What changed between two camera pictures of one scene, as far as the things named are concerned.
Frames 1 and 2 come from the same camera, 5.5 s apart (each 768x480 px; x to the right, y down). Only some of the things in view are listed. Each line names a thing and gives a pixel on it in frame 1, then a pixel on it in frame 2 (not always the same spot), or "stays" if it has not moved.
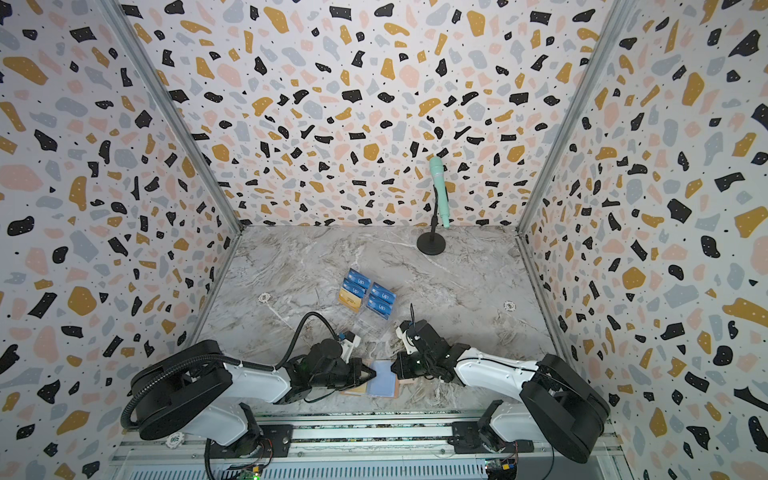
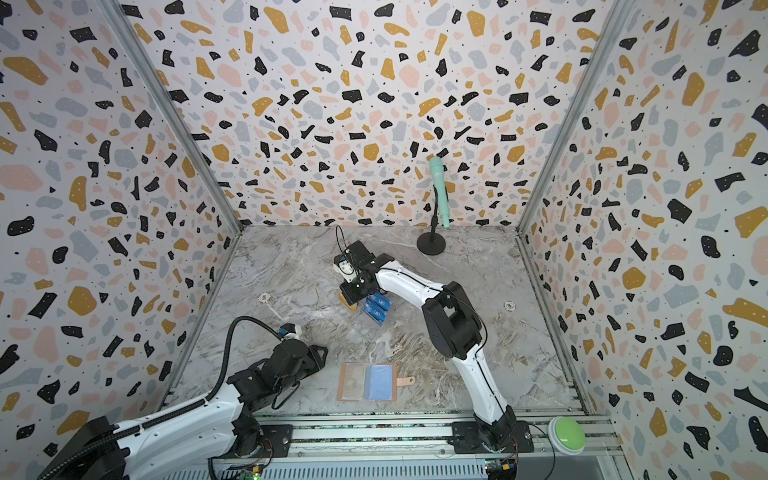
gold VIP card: (350, 299) stays
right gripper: (413, 359) → (362, 288)
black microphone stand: (432, 243) stays
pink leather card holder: (385, 384) stays
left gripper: (359, 367) → (317, 356)
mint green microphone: (438, 172) stays
